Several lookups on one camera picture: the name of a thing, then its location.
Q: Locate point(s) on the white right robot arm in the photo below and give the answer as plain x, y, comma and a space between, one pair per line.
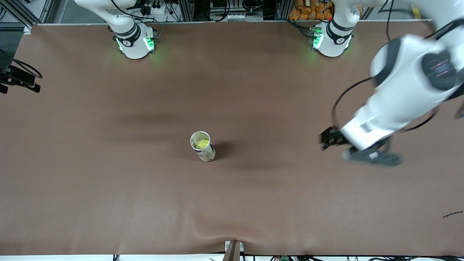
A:
130, 43

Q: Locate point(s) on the grey control box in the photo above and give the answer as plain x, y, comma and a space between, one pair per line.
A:
235, 16

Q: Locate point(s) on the aluminium frame post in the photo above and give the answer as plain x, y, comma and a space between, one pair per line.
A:
283, 9
188, 9

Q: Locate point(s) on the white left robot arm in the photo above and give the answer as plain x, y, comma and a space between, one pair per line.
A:
402, 65

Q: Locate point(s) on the white power strip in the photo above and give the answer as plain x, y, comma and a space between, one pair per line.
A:
156, 10

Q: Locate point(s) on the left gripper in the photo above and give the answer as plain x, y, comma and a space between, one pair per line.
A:
332, 137

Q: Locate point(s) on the aluminium frame profile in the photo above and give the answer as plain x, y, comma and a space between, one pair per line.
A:
21, 16

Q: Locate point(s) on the metal table clamp bracket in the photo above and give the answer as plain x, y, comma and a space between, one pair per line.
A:
233, 252

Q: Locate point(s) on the yellow-green tennis ball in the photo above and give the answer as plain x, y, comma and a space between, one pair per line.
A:
202, 144

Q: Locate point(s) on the blue white tennis ball can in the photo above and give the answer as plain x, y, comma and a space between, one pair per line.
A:
207, 154

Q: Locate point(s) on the orange objects pile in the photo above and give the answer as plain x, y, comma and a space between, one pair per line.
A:
308, 11

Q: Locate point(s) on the green terminal connector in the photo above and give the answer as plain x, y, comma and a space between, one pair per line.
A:
284, 258

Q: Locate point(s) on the brown table mat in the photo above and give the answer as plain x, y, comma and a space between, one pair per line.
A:
232, 203

